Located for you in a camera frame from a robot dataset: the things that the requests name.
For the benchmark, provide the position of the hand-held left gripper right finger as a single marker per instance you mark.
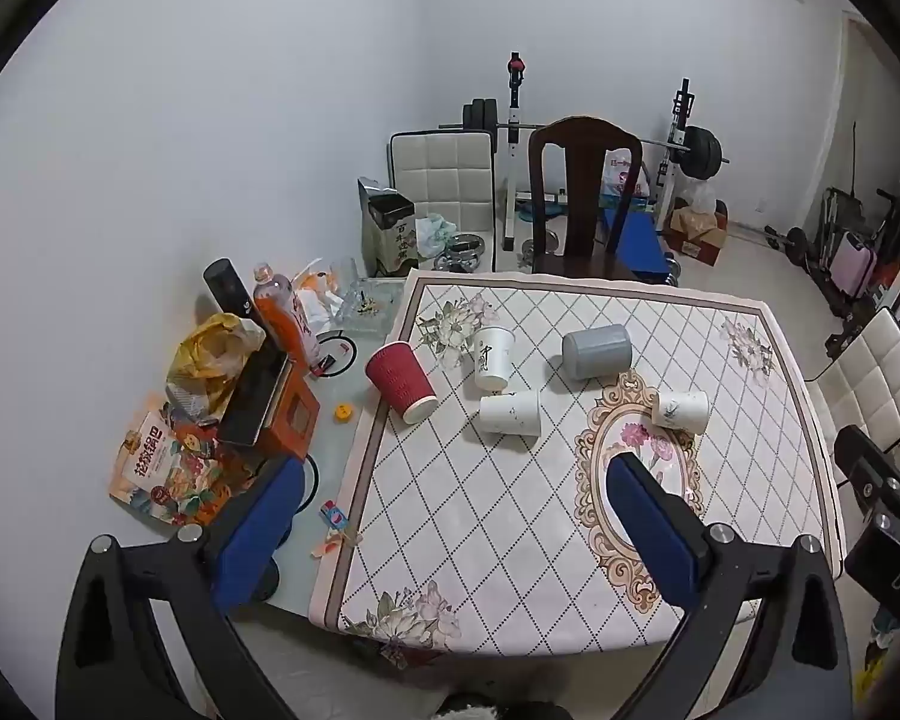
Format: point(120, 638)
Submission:
point(656, 529)

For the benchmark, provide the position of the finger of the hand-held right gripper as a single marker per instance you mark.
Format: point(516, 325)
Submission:
point(862, 457)

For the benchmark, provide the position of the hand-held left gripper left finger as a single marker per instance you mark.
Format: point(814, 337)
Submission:
point(259, 536)

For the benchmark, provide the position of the white cup with blue print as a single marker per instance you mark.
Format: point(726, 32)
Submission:
point(679, 411)

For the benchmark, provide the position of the grey cup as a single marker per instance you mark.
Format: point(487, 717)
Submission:
point(596, 352)

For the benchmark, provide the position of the white speckled paper cup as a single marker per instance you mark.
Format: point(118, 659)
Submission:
point(510, 412)

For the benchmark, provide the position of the red ribbed paper cup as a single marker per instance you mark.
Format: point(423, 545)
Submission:
point(397, 379)

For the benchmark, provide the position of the white cup with black print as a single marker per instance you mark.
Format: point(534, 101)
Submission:
point(491, 360)

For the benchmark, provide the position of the blue red candy wrapper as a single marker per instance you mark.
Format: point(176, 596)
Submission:
point(331, 514)

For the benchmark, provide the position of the orange candy wrapper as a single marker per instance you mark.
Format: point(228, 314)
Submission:
point(336, 544)

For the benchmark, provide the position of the white padded chair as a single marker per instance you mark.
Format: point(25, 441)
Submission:
point(877, 375)
point(442, 180)

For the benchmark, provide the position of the colourful snack packet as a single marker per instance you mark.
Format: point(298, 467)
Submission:
point(157, 472)

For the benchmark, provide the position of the orange box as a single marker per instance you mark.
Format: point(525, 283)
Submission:
point(294, 420)

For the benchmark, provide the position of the black flat case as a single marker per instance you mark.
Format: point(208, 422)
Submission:
point(255, 397)

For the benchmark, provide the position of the small yellow cap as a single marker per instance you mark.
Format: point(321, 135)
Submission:
point(343, 412)

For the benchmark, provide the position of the floral diamond pattern table mat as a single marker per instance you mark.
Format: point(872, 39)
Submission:
point(495, 525)

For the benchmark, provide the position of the red small pack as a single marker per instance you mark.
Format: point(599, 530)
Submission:
point(328, 364)

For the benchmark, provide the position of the yellow plastic bag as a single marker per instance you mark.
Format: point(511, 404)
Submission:
point(210, 356)

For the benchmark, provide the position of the pink suitcase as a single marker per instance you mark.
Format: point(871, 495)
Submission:
point(855, 266)

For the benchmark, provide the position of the orange drink bottle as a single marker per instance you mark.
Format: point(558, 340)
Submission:
point(281, 315)

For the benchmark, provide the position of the black dumbbell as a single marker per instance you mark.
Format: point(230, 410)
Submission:
point(795, 244)

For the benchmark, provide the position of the black scooter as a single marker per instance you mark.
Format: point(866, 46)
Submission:
point(896, 225)

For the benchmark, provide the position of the folded metal cart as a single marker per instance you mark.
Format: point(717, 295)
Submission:
point(840, 217)

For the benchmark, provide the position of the white orange plastic bag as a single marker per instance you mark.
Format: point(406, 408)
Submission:
point(313, 296)

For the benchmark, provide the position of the glass ashtray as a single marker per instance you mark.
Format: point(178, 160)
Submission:
point(367, 307)

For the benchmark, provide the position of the cardboard box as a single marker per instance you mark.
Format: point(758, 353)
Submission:
point(694, 240)

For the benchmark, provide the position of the blue weight bench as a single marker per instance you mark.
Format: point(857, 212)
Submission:
point(637, 244)

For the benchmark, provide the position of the clear plastic bag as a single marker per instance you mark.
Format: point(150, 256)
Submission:
point(701, 199)

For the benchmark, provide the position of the dark tea box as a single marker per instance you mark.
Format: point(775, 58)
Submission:
point(390, 240)

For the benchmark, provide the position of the metal bowl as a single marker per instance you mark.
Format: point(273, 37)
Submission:
point(461, 251)

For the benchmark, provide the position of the black barbell with plates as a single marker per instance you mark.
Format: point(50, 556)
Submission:
point(701, 154)

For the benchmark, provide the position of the crumpled white plastic bag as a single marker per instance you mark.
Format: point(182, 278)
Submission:
point(436, 234)

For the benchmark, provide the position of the white red printed plastic bag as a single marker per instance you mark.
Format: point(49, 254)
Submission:
point(624, 174)

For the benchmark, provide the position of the white squat rack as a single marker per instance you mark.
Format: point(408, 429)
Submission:
point(511, 135)

